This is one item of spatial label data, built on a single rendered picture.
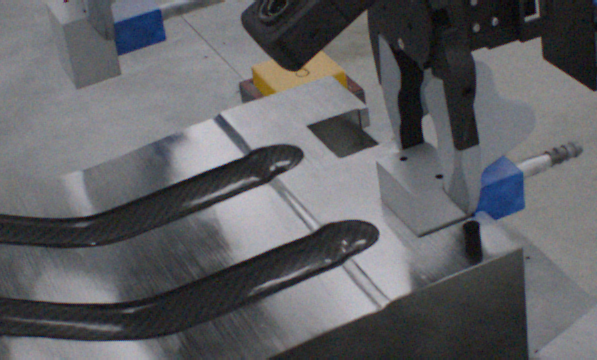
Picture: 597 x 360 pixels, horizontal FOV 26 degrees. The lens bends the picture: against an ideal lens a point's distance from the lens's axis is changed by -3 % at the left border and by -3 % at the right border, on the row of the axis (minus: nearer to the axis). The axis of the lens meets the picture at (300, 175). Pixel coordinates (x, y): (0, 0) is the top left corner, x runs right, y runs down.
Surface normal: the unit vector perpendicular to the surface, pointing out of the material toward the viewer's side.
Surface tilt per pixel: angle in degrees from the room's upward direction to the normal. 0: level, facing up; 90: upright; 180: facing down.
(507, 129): 80
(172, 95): 0
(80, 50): 90
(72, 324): 28
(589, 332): 0
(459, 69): 72
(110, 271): 15
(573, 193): 0
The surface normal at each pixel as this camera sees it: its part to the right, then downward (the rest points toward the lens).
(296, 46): 0.41, 0.46
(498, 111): 0.37, 0.27
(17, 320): 0.32, -0.87
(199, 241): -0.20, -0.82
